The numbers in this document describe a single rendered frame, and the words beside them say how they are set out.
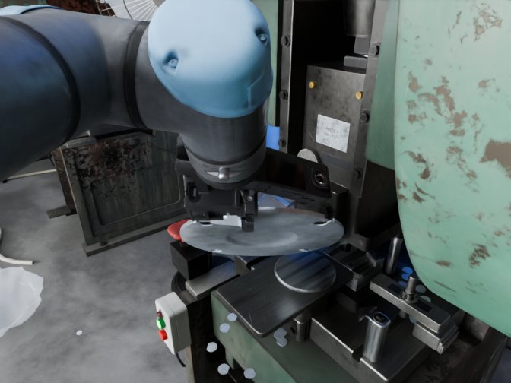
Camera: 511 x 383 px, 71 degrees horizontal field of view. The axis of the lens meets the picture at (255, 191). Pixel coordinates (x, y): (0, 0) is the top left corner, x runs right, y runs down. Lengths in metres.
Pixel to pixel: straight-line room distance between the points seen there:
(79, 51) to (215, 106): 0.08
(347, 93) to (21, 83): 0.50
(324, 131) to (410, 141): 0.46
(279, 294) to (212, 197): 0.35
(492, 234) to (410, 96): 0.08
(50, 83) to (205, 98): 0.08
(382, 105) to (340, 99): 0.12
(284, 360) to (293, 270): 0.17
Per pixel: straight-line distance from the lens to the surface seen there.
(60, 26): 0.25
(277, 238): 0.68
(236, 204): 0.40
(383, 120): 0.53
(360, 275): 0.78
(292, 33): 0.65
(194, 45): 0.22
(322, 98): 0.65
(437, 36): 0.18
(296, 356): 0.79
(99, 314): 1.89
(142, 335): 1.74
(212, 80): 0.21
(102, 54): 0.26
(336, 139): 0.64
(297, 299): 0.70
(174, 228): 0.94
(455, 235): 0.24
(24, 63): 0.20
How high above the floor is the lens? 1.27
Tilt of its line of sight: 28 degrees down
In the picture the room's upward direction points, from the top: straight up
